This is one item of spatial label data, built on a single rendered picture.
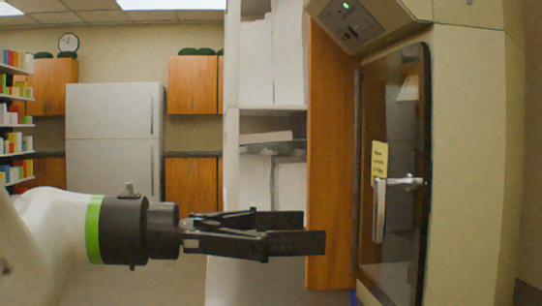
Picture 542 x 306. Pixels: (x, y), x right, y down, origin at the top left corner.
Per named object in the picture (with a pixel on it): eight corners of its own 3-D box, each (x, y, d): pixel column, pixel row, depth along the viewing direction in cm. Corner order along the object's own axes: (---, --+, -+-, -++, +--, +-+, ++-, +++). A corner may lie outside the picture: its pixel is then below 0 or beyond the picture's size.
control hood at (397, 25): (360, 57, 88) (359, 7, 88) (435, 22, 56) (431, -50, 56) (302, 54, 87) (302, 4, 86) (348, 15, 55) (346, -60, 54)
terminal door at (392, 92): (356, 273, 89) (360, 67, 87) (416, 337, 59) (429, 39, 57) (352, 273, 89) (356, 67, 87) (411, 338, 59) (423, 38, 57)
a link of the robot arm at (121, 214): (115, 260, 63) (100, 280, 54) (112, 178, 63) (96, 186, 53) (157, 261, 64) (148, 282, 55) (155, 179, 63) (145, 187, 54)
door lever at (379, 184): (410, 243, 62) (404, 238, 64) (413, 173, 61) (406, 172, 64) (374, 245, 61) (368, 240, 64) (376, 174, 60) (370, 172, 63)
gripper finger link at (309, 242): (265, 230, 54) (266, 231, 54) (324, 229, 55) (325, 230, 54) (265, 255, 54) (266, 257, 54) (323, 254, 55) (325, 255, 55)
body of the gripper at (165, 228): (143, 207, 55) (221, 208, 56) (153, 198, 63) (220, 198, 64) (145, 267, 55) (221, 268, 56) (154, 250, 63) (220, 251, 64)
